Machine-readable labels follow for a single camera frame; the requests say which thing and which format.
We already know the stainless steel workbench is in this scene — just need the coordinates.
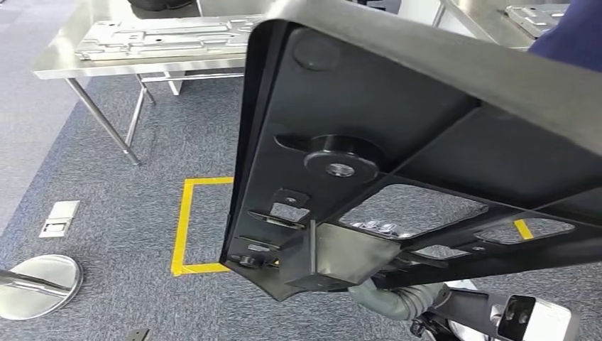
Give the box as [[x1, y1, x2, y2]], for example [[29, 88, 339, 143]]
[[33, 0, 267, 166]]

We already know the person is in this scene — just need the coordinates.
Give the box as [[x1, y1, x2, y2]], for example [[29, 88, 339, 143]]
[[529, 0, 602, 74]]

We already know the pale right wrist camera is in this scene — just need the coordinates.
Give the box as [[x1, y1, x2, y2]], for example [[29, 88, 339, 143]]
[[497, 293, 581, 341]]

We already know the black perforated plate part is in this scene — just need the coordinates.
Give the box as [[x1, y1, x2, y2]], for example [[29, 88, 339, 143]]
[[218, 0, 602, 303]]

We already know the stamped silver metal panel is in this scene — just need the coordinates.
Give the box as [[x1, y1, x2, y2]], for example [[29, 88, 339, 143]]
[[75, 13, 264, 62], [505, 4, 571, 40]]

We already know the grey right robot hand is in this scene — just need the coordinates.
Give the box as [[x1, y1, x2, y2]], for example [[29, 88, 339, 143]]
[[348, 218, 416, 322]]

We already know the grey floor socket box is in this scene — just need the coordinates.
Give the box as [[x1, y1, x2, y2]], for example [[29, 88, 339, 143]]
[[38, 200, 82, 239]]

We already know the chrome round stand base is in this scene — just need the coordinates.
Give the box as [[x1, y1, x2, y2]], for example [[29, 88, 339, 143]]
[[0, 254, 84, 322]]

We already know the yellow floor tape square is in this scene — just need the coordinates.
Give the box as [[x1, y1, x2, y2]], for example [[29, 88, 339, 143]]
[[170, 177, 282, 277], [513, 218, 535, 241]]

